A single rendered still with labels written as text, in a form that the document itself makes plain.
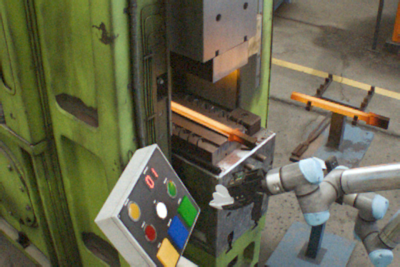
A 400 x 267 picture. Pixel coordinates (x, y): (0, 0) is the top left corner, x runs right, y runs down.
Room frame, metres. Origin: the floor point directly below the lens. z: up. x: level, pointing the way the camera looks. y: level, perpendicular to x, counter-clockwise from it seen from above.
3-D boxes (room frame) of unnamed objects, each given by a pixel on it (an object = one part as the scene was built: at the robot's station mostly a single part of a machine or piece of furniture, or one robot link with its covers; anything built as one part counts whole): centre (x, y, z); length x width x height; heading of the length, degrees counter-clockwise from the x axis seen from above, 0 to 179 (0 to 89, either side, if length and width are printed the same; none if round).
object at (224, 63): (1.78, 0.06, 1.32); 0.42 x 0.20 x 0.10; 50
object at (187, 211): (1.23, 0.05, 1.01); 0.07 x 0.05 x 0.07; 165
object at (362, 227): (1.26, -0.58, 0.88); 0.11 x 0.08 x 0.11; 7
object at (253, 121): (1.82, -0.17, 0.95); 0.12 x 0.08 x 0.06; 50
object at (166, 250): (1.04, 0.10, 1.01); 0.07 x 0.05 x 0.07; 165
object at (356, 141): (1.92, -0.60, 0.75); 0.40 x 0.30 x 0.02; 149
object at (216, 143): (1.78, 0.06, 0.96); 0.42 x 0.20 x 0.09; 50
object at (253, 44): (1.97, -0.20, 1.27); 0.09 x 0.02 x 0.17; 140
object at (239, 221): (1.83, 0.04, 0.69); 0.56 x 0.38 x 0.45; 50
